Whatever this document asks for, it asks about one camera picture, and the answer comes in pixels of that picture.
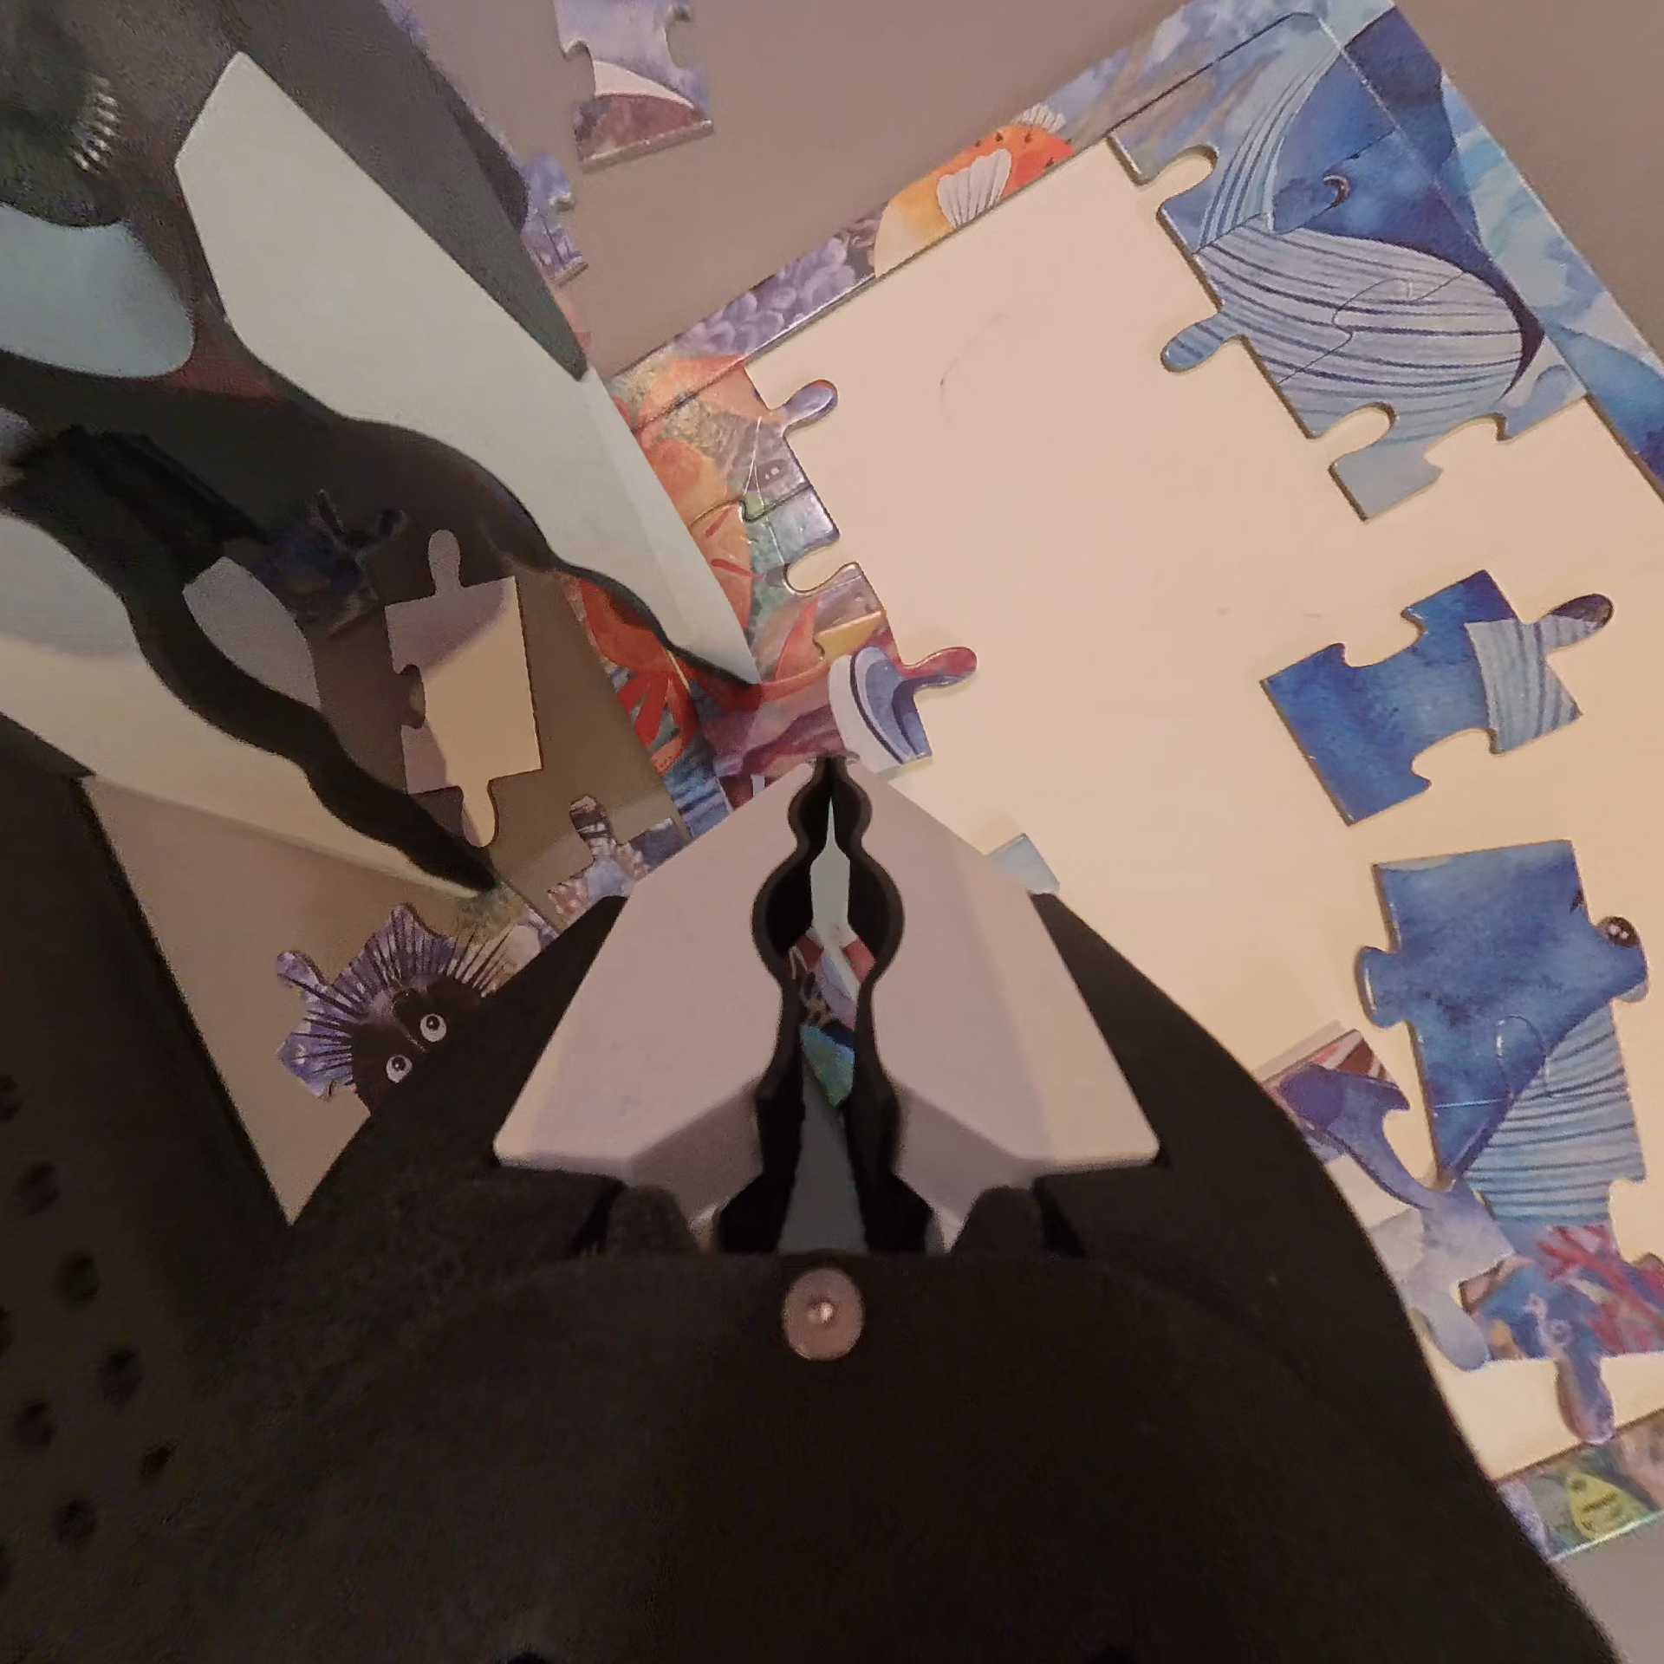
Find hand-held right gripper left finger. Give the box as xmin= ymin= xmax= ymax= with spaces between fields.
xmin=492 ymin=761 xmax=835 ymax=1252

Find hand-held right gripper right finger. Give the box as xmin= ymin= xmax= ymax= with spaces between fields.
xmin=835 ymin=761 xmax=1160 ymax=1252

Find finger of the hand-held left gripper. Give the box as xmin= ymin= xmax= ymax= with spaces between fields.
xmin=174 ymin=51 xmax=764 ymax=687
xmin=0 ymin=430 xmax=500 ymax=901

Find red octopus puzzle piece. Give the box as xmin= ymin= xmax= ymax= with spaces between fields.
xmin=780 ymin=832 xmax=1061 ymax=1107

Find purple blue bubbly puzzle piece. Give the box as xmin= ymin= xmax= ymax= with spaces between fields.
xmin=518 ymin=143 xmax=590 ymax=281

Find red coral white wave piece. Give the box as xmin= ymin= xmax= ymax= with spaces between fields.
xmin=726 ymin=646 xmax=978 ymax=782

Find joined orange crab puzzle pieces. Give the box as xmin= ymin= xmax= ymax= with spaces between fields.
xmin=578 ymin=370 xmax=901 ymax=782

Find dark blue whale face piece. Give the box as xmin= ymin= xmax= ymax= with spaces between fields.
xmin=1358 ymin=840 xmax=1649 ymax=1173

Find ocean jigsaw puzzle frame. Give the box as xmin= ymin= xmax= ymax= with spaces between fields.
xmin=572 ymin=0 xmax=1664 ymax=1561

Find blue white-striped puzzle piece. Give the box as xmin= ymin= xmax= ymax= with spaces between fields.
xmin=1261 ymin=572 xmax=1614 ymax=826

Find blue striped coral puzzle piece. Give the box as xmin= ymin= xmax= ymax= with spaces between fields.
xmin=1455 ymin=1014 xmax=1664 ymax=1444

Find black white spotted puzzle piece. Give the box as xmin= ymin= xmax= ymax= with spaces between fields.
xmin=546 ymin=796 xmax=691 ymax=925

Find purple orange fish puzzle piece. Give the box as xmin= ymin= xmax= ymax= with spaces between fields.
xmin=247 ymin=493 xmax=403 ymax=632

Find black urchin eye puzzle piece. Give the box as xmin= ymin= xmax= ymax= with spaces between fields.
xmin=275 ymin=903 xmax=560 ymax=1119

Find purple white-patch puzzle piece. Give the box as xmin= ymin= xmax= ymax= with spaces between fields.
xmin=552 ymin=0 xmax=716 ymax=170

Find light blue splash puzzle piece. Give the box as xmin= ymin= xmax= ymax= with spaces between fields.
xmin=1273 ymin=1032 xmax=1515 ymax=1373

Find dark perforated panel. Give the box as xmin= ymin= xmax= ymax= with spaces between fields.
xmin=0 ymin=715 xmax=292 ymax=1664

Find joined blue whale puzzle pieces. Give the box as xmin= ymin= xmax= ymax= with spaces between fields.
xmin=1111 ymin=14 xmax=1590 ymax=521

